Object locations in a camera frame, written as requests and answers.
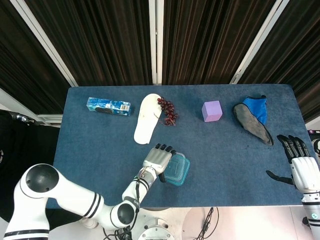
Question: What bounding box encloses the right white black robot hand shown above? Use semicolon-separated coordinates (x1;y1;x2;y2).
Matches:
265;134;320;199

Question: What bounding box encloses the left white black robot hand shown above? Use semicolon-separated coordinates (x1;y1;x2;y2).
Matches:
142;142;180;185

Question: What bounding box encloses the teal plastic container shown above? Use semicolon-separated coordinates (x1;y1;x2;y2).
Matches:
163;152;191;187

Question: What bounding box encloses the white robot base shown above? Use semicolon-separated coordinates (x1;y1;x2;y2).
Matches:
129;206;191;240

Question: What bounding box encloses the blue cookie box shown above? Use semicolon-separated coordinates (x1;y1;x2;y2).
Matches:
86;96;133;117

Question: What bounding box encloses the black round device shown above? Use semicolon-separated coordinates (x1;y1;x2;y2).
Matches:
307;129;320;155

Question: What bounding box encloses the white slipper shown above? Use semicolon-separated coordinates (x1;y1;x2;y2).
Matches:
133;93;163;145

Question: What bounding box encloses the red grape bunch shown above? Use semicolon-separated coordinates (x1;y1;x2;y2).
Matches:
156;96;179;127

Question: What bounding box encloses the blue felt table mat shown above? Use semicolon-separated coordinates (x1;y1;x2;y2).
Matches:
44;83;317;209

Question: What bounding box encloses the purple foam cube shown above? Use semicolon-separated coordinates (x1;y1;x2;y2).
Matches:
201;100;223;123

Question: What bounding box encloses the dark brown curtain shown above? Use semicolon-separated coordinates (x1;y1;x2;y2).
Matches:
0;0;71;115
24;0;153;86
161;0;277;86
237;0;320;124

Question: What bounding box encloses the person in black clothes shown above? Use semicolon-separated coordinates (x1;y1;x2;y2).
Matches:
0;109;85;231

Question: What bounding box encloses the thin black cable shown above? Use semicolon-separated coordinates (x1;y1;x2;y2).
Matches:
194;206;220;240

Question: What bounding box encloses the black cable bundle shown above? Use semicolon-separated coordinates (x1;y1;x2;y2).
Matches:
102;224;133;240

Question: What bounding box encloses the white frame post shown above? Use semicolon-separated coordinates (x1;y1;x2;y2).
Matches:
229;0;291;85
9;0;80;88
148;0;165;85

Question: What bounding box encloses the chrome metal handle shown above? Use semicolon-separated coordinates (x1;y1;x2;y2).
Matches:
13;112;35;124

